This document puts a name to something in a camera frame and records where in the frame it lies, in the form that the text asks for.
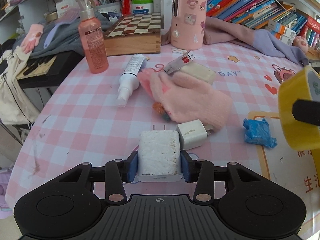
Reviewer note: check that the pink cylinder humidifier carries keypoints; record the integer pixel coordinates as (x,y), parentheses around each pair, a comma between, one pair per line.
(188,24)

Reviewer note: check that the purple hairbrush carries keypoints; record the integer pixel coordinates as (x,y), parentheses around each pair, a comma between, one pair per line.
(68,17)

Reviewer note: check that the grey clothing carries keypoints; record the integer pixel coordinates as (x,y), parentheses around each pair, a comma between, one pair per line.
(67,38)

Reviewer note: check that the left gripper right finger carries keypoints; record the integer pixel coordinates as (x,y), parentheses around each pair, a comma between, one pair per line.
(200,172)

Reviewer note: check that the green lid cream jar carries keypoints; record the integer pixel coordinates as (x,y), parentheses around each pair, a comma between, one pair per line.
(141,7)

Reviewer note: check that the pink pig plush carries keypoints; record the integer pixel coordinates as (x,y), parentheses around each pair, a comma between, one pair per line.
(301,42)

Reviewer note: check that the small red white box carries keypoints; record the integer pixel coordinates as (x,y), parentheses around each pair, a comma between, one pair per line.
(179,62)

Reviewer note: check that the small white charger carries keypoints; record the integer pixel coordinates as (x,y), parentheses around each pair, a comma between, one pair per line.
(193,134)

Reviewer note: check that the row of books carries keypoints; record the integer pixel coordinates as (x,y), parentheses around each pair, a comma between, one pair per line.
(255,14)

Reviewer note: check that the pink purple cloth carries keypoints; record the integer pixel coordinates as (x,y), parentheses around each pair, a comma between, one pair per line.
(219,31)

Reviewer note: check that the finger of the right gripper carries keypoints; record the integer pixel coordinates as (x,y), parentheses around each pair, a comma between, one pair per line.
(307,111)

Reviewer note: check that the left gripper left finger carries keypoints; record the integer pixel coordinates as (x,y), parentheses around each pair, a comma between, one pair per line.
(118,172)

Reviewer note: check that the red book set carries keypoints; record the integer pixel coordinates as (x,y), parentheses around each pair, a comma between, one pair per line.
(309,30)

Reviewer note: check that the pink spray bottle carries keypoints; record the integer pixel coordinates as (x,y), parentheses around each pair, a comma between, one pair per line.
(91,36)

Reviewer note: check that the white spray tube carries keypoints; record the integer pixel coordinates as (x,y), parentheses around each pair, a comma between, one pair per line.
(128,81)

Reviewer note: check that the yellow tape roll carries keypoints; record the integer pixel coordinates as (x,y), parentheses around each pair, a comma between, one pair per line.
(304,85)

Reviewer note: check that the large white charger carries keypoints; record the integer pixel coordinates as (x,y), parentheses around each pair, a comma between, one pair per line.
(159,157)

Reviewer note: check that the orange white carton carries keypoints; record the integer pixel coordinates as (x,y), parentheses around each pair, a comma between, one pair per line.
(281,32)

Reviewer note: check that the pink knit glove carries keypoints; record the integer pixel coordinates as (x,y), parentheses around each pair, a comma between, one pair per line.
(185,98)

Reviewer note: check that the blue plastic bag wad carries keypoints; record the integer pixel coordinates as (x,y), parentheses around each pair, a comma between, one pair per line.
(258,132)

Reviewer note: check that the cream tote bag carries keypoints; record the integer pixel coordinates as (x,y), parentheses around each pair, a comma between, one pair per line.
(16,108)

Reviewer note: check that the wooden chess box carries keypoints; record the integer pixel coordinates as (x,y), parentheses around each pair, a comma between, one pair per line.
(135,34)

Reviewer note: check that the beige eraser block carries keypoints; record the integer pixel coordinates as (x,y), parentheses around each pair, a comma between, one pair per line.
(199,71)

